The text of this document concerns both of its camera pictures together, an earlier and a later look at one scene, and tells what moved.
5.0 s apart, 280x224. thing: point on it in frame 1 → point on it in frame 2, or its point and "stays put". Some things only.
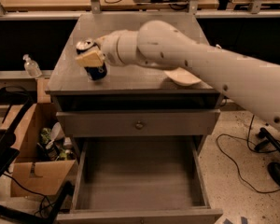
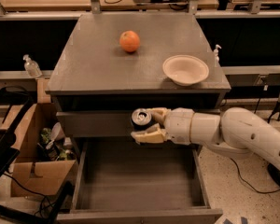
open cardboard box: x=45 y=161 stays put
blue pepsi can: x=96 y=73 → x=141 y=119
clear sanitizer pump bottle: x=32 y=67 stays put
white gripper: x=109 y=50 → x=177 y=124
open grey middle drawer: x=140 y=180 stays put
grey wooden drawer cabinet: x=130 y=103 stays put
